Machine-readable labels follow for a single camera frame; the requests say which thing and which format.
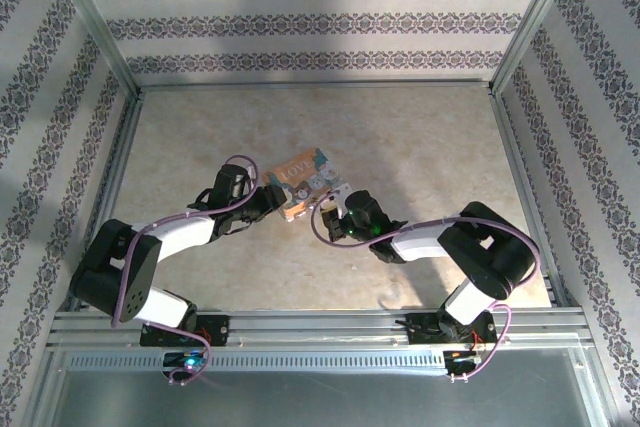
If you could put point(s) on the orange LOVE printed box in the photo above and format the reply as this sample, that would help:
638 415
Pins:
302 179

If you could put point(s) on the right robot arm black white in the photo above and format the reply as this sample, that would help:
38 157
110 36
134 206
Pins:
490 252

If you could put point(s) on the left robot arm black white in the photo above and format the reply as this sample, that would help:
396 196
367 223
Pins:
110 267

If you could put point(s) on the grey metal sheet panel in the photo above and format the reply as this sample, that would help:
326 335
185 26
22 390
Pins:
320 399

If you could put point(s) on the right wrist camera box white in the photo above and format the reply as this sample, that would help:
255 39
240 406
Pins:
342 197

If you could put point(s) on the long aluminium mounting rail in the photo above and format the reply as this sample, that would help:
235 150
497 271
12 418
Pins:
320 329

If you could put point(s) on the aluminium side rail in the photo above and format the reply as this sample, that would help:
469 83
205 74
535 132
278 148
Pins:
122 147
520 167

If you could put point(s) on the aluminium rail under patterned wall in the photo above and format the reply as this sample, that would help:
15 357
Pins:
320 85

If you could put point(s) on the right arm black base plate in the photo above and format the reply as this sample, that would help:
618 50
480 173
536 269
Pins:
422 329

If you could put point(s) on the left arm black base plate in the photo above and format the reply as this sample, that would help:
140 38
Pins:
220 329

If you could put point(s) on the aluminium corner post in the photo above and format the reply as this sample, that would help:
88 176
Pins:
535 17
95 22

